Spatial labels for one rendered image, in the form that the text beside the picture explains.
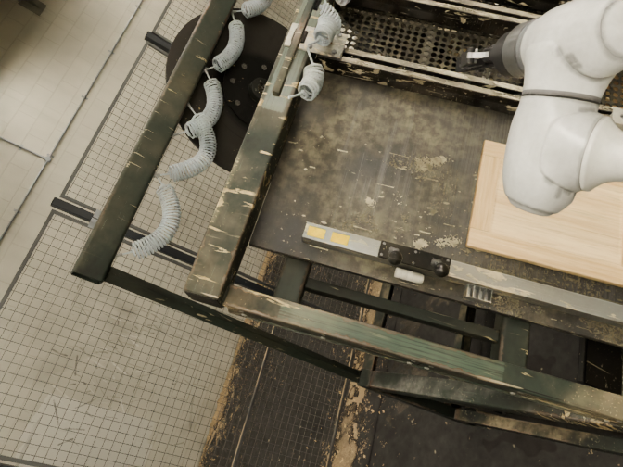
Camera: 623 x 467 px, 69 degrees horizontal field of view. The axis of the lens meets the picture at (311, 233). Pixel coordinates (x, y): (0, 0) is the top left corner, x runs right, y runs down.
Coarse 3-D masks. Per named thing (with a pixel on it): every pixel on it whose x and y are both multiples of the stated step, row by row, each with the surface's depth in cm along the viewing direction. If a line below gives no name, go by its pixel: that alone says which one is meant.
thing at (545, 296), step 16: (304, 240) 132; (320, 240) 130; (352, 240) 130; (368, 240) 130; (368, 256) 129; (432, 272) 127; (464, 272) 126; (480, 272) 126; (496, 272) 126; (496, 288) 125; (512, 288) 125; (528, 288) 125; (544, 288) 125; (544, 304) 125; (560, 304) 123; (576, 304) 123; (592, 304) 123; (608, 304) 123; (608, 320) 122
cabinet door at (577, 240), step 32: (480, 160) 143; (480, 192) 138; (608, 192) 138; (480, 224) 134; (512, 224) 134; (544, 224) 134; (576, 224) 134; (608, 224) 134; (512, 256) 130; (544, 256) 130; (576, 256) 130; (608, 256) 131
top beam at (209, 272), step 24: (312, 24) 152; (288, 72) 145; (264, 96) 141; (264, 120) 138; (288, 120) 143; (264, 144) 135; (240, 168) 132; (264, 168) 132; (240, 192) 129; (264, 192) 137; (216, 216) 126; (240, 216) 126; (216, 240) 123; (240, 240) 124; (216, 264) 121; (192, 288) 118; (216, 288) 118
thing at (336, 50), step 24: (312, 48) 147; (336, 48) 148; (336, 72) 156; (360, 72) 153; (384, 72) 150; (408, 72) 148; (432, 72) 149; (456, 72) 148; (456, 96) 150; (480, 96) 147; (504, 96) 145
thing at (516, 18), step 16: (352, 0) 167; (368, 0) 165; (384, 0) 163; (400, 0) 162; (416, 0) 160; (432, 0) 162; (448, 0) 161; (464, 0) 161; (416, 16) 166; (432, 16) 164; (448, 16) 162; (464, 16) 160; (480, 16) 158; (496, 16) 158; (512, 16) 159; (528, 16) 158; (496, 32) 163
